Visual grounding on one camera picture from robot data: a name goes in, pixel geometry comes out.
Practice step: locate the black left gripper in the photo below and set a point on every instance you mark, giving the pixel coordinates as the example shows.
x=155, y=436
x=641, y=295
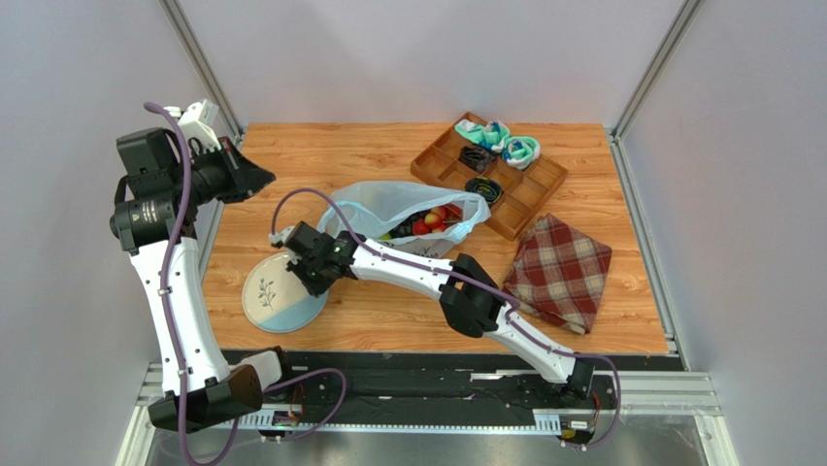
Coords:
x=244, y=179

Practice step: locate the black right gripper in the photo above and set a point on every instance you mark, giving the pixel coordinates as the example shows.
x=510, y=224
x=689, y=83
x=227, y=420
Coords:
x=304, y=273

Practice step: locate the cream blue ceramic plate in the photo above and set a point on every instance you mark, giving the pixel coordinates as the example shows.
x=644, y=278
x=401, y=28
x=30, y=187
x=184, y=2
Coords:
x=274, y=299

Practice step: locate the dark fake grape bunch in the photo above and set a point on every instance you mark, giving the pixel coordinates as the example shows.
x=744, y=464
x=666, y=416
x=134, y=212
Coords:
x=402, y=230

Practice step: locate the light blue plastic bag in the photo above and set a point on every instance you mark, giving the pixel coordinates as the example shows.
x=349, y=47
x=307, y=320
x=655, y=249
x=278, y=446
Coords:
x=374, y=208

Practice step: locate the red fake cherry bunch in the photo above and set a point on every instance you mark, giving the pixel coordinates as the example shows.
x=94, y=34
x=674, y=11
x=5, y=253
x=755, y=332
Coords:
x=435, y=220

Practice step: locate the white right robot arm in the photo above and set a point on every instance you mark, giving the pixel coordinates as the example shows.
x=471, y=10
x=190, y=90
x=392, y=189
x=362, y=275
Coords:
x=473, y=305

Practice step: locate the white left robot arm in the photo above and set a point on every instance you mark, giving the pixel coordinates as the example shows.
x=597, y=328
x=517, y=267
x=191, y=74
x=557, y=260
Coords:
x=197, y=381

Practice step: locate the black rolled sock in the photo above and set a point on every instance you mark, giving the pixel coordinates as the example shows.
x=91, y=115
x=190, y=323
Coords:
x=477, y=158

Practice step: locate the wooden compartment tray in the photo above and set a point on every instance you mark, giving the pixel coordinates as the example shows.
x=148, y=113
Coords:
x=524, y=192

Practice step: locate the teal white sock pair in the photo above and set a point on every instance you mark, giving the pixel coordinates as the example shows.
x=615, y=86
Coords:
x=491, y=136

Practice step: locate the red plaid folded cloth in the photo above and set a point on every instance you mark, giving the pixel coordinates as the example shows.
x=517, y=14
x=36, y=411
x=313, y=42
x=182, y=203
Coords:
x=559, y=274

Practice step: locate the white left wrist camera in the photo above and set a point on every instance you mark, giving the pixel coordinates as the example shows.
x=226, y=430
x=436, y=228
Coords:
x=196, y=121

